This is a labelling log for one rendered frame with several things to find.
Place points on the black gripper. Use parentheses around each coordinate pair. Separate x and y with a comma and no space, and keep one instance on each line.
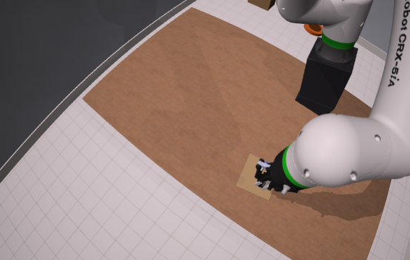
(271,181)

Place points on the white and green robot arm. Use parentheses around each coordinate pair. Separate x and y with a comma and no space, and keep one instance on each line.
(339,150)

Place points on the tan flat mat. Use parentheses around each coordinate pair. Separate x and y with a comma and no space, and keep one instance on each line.
(247,179)

